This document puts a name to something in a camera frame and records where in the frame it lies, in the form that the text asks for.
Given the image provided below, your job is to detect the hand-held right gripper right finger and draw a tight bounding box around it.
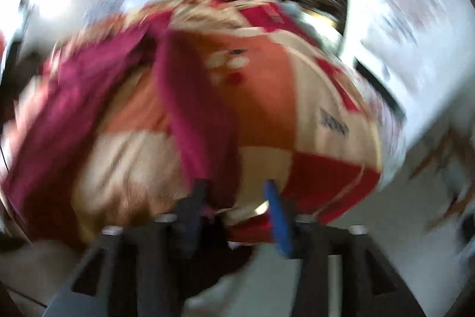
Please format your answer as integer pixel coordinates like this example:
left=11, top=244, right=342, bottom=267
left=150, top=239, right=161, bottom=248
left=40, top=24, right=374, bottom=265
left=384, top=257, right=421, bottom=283
left=263, top=180, right=427, bottom=317

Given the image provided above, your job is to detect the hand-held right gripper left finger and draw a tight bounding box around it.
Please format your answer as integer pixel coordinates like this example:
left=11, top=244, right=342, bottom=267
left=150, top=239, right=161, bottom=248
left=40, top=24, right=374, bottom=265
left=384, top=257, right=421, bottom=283
left=45, top=179, right=228, bottom=317

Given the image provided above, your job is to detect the magenta garment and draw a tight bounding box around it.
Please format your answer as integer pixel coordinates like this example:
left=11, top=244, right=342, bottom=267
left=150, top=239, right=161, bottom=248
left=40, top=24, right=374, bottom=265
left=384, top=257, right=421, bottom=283
left=2, top=10, right=242, bottom=239

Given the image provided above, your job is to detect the orange and cream patterned blanket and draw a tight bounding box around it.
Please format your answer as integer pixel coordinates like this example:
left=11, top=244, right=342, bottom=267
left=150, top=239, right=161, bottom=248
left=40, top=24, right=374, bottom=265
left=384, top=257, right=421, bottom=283
left=4, top=0, right=403, bottom=247

